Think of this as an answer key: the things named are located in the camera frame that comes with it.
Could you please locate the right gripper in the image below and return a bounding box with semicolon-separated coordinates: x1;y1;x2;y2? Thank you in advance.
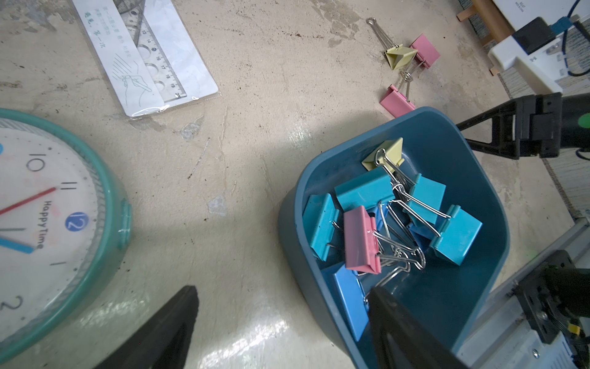
457;93;589;159

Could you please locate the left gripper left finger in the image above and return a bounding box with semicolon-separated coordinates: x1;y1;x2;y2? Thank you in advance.
97;285;199;368

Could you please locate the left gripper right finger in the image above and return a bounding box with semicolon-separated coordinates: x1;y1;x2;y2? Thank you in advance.
368;287;466;368

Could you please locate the teal plastic storage box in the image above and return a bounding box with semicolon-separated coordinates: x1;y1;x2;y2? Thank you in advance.
278;107;510;368

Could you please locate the blue binder clip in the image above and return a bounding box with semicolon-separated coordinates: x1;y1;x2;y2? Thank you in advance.
408;223;434;252
321;261;411;342
371;201;408;258

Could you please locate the pink binder clip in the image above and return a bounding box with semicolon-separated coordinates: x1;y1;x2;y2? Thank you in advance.
380;71;416;118
410;34;440;69
343;205;427;275

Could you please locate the teal binder clip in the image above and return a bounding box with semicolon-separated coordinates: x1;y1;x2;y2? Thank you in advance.
378;165;450;235
335;167;395;212
303;193;340;261
391;184;483;267

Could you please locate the yellow binder clip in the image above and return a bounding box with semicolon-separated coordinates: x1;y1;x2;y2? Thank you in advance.
362;138;405;172
366;18;417;71

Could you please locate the green round alarm clock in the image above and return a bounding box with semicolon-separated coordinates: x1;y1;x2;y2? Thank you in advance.
1;109;132;362

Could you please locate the packaged ruler card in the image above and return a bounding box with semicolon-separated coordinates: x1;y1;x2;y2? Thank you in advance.
73;0;219;118

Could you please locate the white booklet on stand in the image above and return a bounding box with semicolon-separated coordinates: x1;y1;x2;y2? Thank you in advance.
493;0;575;23

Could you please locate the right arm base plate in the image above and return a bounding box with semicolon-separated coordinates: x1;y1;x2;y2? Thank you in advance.
514;250;589;345

